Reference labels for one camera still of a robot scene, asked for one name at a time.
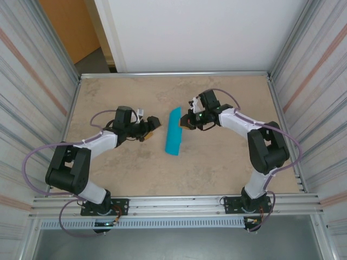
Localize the blue cloth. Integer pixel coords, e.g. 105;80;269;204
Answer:
164;107;184;157

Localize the orange wooden door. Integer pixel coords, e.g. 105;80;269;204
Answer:
39;0;101;65

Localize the corrugated translucent side panel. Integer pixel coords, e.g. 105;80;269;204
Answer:
0;0;81;244
271;0;347;244

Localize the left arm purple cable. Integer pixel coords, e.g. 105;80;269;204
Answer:
21;109;120;238

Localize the aluminium table edge rail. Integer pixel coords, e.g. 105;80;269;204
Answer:
267;77;309;193
80;70;272;80
46;77;82;197

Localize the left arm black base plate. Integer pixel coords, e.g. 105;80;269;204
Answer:
80;198;130;217

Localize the wide aluminium mounting rail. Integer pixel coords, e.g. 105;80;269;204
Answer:
29;192;325;219

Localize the orange red wire bundle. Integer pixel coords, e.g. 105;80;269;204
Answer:
112;206;123;224
257;205;268;224

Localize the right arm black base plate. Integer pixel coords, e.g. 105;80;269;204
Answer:
222;196;272;215

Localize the grey slotted cable duct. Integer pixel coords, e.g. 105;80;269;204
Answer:
40;218;246;230

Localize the white door frame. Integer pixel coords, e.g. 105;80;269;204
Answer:
93;0;128;73

